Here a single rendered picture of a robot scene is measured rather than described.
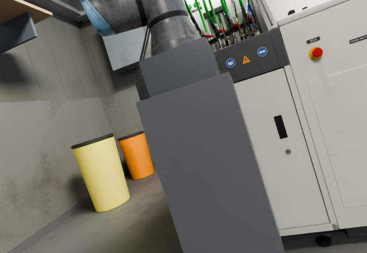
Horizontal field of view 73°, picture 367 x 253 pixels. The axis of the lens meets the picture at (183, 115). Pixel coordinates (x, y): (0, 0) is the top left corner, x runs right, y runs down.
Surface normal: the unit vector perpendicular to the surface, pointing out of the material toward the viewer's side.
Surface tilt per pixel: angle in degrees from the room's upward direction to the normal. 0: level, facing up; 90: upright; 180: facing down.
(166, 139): 90
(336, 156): 90
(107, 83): 90
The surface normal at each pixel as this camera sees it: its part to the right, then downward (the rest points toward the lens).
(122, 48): -0.22, 0.10
